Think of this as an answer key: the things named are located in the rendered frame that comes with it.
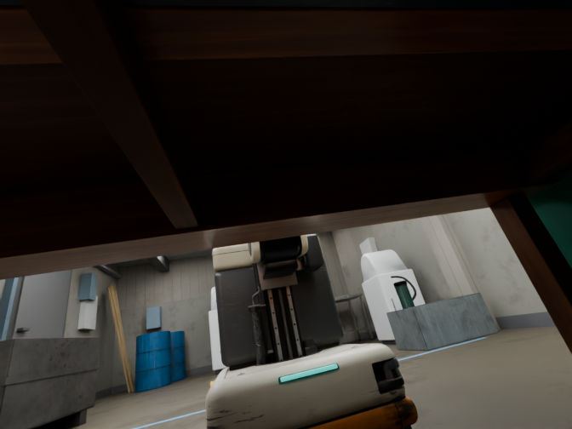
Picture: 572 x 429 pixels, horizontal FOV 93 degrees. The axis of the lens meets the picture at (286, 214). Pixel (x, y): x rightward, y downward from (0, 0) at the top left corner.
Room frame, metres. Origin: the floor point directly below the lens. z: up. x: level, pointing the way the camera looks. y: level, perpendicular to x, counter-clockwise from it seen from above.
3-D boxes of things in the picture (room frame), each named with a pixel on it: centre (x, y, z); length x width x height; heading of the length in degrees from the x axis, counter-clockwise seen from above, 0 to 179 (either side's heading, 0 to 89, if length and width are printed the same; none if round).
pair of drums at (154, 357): (5.61, 2.88, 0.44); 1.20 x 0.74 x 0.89; 15
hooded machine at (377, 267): (4.11, -1.23, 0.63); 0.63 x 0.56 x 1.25; 15
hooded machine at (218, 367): (5.57, 1.52, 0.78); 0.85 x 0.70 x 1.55; 15
